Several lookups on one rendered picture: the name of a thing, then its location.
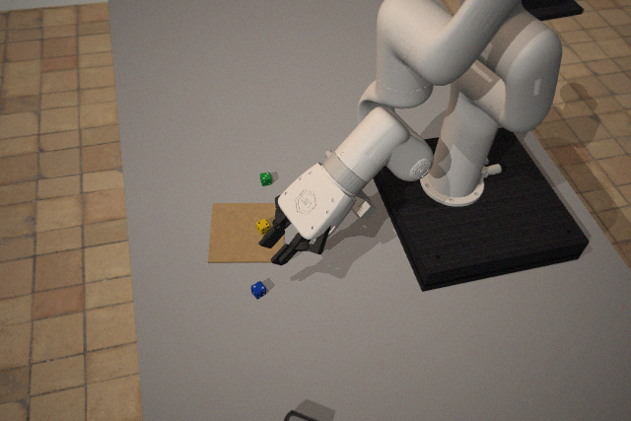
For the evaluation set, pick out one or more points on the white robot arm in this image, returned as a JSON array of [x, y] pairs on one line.
[[525, 53]]

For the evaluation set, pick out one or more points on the yellow die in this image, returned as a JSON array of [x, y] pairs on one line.
[[262, 226]]

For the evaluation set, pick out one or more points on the green die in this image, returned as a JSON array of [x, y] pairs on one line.
[[265, 179]]

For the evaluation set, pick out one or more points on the blue die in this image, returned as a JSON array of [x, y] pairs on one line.
[[258, 290]]

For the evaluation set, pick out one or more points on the tan square mat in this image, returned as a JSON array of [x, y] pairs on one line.
[[234, 237]]

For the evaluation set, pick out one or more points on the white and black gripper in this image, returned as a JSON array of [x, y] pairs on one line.
[[307, 205]]

